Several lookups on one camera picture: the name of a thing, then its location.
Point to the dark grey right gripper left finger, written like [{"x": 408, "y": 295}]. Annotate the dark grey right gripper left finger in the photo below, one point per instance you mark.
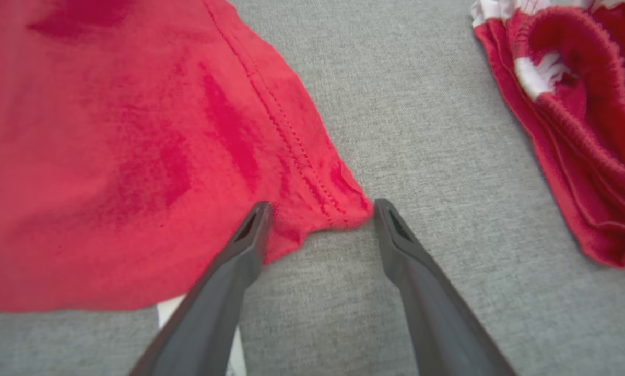
[{"x": 213, "y": 313}]

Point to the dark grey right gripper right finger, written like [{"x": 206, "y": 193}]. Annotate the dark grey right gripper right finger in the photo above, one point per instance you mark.
[{"x": 437, "y": 318}]

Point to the red white jersey number 23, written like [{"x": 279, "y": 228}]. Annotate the red white jersey number 23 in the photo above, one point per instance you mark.
[{"x": 594, "y": 156}]

